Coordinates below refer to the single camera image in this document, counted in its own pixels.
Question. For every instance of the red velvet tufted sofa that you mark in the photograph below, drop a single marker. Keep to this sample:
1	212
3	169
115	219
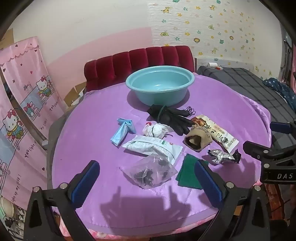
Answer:
138	60

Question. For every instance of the black knit gloves bundle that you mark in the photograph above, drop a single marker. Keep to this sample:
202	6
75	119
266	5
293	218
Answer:
171	118

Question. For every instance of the white wet wipes packet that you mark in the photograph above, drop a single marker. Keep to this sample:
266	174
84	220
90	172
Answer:
148	146

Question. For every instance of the brown cardboard box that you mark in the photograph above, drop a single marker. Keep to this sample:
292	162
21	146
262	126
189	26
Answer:
71	97

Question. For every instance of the beige long snack packet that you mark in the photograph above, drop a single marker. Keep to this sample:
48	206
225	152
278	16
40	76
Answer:
219	134

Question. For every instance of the tan sock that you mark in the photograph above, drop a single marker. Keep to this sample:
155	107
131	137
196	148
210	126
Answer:
201	136

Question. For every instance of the teal plastic basin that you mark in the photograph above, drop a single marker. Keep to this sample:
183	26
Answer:
159	92

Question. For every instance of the crumpled white wrapper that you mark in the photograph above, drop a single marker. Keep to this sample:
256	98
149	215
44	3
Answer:
157	131

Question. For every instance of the black white printed cloth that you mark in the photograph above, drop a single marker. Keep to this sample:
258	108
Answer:
11	215

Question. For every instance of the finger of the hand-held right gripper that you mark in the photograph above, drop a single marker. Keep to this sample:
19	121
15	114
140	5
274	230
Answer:
279	127
256	149

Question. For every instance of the blue starry cloth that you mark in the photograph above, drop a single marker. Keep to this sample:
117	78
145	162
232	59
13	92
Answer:
279	89

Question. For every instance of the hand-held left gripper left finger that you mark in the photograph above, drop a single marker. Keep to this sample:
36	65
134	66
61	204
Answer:
84	185

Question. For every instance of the purple quilted satin cloth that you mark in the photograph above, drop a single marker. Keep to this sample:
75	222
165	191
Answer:
97	129

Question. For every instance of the blue face mask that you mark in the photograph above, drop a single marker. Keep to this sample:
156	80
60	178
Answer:
122	132

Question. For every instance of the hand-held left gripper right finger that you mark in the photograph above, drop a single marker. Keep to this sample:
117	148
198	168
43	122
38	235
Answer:
208	183

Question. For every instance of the green scouring pad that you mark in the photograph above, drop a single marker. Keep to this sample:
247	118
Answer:
187	173

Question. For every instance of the silver black foil wrapper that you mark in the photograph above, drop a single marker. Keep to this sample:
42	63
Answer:
219	157

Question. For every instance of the clear plastic bag dark contents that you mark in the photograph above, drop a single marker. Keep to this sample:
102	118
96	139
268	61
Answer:
148	173

